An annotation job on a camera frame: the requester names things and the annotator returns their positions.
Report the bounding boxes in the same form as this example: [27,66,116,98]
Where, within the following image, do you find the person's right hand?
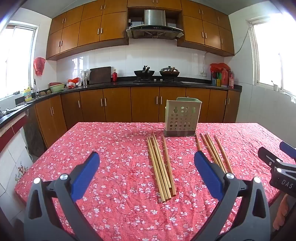
[273,194,290,232]

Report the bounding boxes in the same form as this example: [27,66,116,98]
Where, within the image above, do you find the wooden lower kitchen cabinets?
[23,87,241,153]

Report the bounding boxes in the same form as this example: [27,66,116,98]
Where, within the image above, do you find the red floral tablecloth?
[14,122,296,241]

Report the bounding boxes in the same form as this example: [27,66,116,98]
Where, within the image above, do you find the wooden kitchen cabinets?
[46,0,235,61]
[23,87,241,153]

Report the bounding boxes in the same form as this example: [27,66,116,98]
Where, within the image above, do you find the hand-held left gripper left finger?
[24,151,103,241]

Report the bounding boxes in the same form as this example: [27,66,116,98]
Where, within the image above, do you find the white framed window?
[248,16,296,98]
[0,20,38,100]

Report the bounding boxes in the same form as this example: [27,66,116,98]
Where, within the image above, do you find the dark wooden cutting board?
[89,66,112,84]

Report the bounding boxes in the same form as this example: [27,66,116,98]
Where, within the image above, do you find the black kitchen countertop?
[0,76,242,129]

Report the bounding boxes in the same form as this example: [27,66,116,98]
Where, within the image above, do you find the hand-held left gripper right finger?
[194,150,271,241]

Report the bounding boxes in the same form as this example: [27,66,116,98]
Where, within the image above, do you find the red and white plastic bag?
[67,77,83,89]

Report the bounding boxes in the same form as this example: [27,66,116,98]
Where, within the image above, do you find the steel range hood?
[126,9,184,40]

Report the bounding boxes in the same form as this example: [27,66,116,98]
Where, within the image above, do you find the grey cloth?
[5,104,28,114]

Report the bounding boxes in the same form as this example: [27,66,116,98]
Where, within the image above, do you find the perforated plastic utensil holder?
[164,97,202,137]

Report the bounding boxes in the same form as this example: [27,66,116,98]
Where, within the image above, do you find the hanging red plastic bag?
[34,57,45,76]

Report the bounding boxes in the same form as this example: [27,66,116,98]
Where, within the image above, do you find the clear glass cups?
[80,70,90,86]

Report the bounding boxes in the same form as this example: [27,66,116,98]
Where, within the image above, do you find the yellow detergent bottle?
[24,86,33,102]

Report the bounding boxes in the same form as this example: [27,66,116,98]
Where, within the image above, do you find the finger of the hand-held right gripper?
[279,141,296,161]
[258,146,289,174]

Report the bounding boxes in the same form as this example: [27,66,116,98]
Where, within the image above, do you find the red plastic jug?
[221,68,229,87]

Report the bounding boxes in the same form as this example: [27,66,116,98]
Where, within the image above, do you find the black wok with lid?
[159,66,180,78]

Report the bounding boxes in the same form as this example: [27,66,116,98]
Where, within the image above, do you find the black gas stove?
[133,78,184,84]

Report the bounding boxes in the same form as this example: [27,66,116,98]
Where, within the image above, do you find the wooden upper kitchen cabinets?
[46,0,235,61]

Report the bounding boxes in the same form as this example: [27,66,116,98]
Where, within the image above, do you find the green basin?
[49,82,66,93]

